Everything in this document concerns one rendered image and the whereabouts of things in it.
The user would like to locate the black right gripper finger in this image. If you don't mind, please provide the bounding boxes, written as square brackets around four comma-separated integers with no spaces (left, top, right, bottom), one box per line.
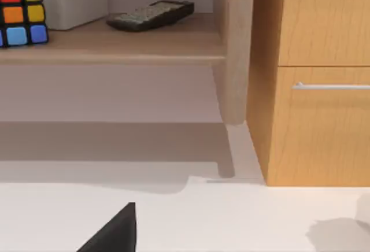
[76,202,136,252]

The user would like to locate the pale wooden open shelf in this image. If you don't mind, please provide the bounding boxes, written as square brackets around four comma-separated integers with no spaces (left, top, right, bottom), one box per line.
[0,0,256,126]

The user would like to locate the black calculator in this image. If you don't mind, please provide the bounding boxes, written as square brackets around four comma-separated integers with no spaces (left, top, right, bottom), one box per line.
[106,0,195,33]

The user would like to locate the wooden drawer front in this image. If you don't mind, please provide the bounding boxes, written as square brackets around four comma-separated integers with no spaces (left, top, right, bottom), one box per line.
[267,66,370,188]

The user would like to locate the white rectangular plant pot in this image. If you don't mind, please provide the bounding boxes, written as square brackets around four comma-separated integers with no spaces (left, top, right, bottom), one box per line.
[41,0,109,31]

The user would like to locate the wooden cupboard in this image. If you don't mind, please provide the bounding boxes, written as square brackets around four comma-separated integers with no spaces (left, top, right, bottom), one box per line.
[246,0,370,188]

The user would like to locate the colourful puzzle cube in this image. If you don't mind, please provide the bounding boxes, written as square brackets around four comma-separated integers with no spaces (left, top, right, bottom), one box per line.
[0,0,50,49]

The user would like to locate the wooden cupboard door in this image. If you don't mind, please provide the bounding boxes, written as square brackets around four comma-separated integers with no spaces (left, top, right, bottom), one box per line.
[277,0,370,67]

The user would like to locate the long metal handle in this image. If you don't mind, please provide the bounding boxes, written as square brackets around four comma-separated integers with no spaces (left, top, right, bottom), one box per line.
[291,81,370,91]

